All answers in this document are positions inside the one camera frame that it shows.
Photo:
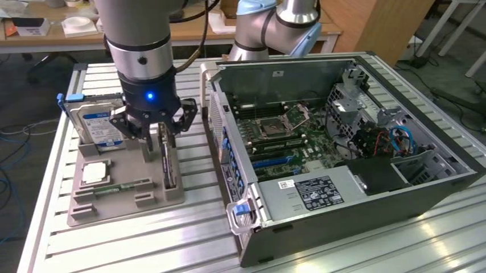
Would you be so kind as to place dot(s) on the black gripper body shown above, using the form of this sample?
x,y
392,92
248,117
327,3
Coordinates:
x,y
149,96

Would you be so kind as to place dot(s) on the white paper stack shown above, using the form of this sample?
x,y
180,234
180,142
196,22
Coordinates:
x,y
220,24

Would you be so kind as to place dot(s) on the black power adapter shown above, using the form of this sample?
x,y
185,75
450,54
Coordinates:
x,y
418,62

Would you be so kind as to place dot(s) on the wooden desk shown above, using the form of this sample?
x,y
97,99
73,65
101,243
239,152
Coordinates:
x,y
56,41

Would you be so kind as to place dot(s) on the blue case latch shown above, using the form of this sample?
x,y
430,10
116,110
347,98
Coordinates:
x,y
240,210

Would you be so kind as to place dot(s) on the metal socket cover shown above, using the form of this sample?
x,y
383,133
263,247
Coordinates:
x,y
299,116

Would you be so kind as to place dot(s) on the black chair base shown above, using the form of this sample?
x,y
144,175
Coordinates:
x,y
41,65

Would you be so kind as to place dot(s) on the green and black GPU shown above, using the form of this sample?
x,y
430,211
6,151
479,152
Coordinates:
x,y
167,165

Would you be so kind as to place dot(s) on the open black PC case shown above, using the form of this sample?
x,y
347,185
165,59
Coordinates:
x,y
342,227

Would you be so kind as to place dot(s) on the grey power supply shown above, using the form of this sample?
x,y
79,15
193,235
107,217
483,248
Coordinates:
x,y
276,204

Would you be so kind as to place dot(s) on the green RAM stick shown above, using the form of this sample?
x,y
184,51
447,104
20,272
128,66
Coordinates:
x,y
113,189

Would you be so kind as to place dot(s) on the grey metal drive cage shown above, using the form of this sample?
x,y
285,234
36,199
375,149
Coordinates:
x,y
348,111

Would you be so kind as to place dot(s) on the green motherboard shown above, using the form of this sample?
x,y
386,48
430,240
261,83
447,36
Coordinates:
x,y
315,142

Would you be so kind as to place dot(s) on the black installed RAM stick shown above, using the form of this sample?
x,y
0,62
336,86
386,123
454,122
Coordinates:
x,y
276,145

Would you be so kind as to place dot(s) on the black floor stand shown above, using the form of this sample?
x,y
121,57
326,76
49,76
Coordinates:
x,y
463,99

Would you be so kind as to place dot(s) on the grey parts rack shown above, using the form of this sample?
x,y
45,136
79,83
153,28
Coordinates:
x,y
128,167

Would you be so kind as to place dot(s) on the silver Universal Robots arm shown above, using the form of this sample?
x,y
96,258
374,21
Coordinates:
x,y
132,28

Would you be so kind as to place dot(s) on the small white box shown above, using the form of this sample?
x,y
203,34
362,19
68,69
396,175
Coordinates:
x,y
99,25

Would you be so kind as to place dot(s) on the orange box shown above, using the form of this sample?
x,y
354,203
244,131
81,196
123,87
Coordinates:
x,y
10,30

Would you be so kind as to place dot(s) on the grey disk bay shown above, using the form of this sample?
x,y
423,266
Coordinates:
x,y
416,163

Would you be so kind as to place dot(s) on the CPU socket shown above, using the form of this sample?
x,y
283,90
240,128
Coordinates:
x,y
271,128

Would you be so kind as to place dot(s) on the silver CPU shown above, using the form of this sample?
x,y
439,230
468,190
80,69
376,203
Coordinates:
x,y
95,173

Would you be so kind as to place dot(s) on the white box with black lid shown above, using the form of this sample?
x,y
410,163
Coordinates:
x,y
32,27

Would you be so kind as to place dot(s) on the white table frame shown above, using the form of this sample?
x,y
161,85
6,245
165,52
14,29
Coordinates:
x,y
436,27

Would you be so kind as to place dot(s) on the hard disk with blue caddy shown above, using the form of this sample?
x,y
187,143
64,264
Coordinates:
x,y
95,125

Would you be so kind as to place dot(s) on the blue expansion slot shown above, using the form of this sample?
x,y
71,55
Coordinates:
x,y
272,161

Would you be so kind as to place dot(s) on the wooden cabinet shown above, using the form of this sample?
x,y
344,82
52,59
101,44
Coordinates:
x,y
383,28

